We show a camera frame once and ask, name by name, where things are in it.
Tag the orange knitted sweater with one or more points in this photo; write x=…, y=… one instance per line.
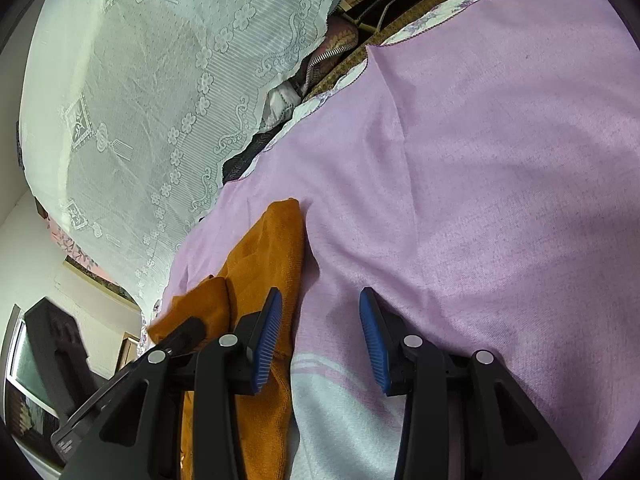
x=270, y=245

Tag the white lace cloth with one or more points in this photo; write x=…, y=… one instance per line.
x=150, y=85

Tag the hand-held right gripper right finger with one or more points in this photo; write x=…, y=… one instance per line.
x=375, y=342

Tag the pink patterned cushion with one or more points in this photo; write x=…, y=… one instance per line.
x=344, y=36

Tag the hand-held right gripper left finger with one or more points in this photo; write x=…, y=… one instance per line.
x=267, y=340

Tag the pink blanket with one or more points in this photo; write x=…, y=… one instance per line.
x=450, y=185

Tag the pink floral bedding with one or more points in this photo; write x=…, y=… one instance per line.
x=75, y=255

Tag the window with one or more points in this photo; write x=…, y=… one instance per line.
x=25, y=380

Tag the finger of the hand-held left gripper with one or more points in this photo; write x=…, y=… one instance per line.
x=187, y=332

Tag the black cabinet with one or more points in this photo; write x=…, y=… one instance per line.
x=55, y=350

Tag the white cloth bundle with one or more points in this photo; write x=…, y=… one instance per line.
x=277, y=102

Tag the dark cloth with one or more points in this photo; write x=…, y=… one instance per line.
x=245, y=156

